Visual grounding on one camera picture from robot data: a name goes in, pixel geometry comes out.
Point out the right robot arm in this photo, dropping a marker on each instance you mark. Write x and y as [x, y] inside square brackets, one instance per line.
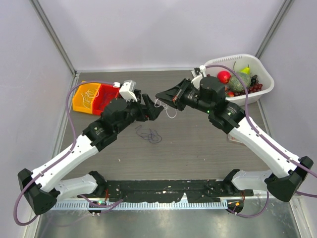
[286, 170]

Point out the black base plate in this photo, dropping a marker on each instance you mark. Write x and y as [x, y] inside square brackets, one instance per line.
[168, 191]

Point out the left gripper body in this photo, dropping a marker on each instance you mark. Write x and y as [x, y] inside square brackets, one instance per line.
[142, 114]

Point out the red apple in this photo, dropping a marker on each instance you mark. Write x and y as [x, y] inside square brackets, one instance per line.
[224, 76]

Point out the dark grape bunch right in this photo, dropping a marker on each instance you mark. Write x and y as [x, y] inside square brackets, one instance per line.
[252, 89]

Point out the white slotted cable duct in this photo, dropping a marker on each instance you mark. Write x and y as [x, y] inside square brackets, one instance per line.
[183, 204]

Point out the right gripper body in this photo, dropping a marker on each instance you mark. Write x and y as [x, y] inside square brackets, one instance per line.
[189, 97]

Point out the green pear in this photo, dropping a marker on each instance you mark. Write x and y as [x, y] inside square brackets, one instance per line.
[246, 70]

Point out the green melon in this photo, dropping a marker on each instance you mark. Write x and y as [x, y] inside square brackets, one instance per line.
[239, 81]

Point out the red plastic bin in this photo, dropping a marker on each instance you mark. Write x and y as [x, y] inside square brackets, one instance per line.
[105, 94]

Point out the white fruit basket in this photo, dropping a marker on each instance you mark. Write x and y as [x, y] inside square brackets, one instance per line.
[256, 78]

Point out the yellow plastic bin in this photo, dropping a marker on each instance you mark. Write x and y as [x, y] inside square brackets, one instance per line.
[83, 99]

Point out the small red fruit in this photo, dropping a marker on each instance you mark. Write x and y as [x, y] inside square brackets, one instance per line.
[229, 91]

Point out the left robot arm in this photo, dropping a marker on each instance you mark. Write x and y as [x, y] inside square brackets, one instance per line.
[44, 186]

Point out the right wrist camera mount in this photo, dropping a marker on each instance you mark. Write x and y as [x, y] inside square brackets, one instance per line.
[199, 74]

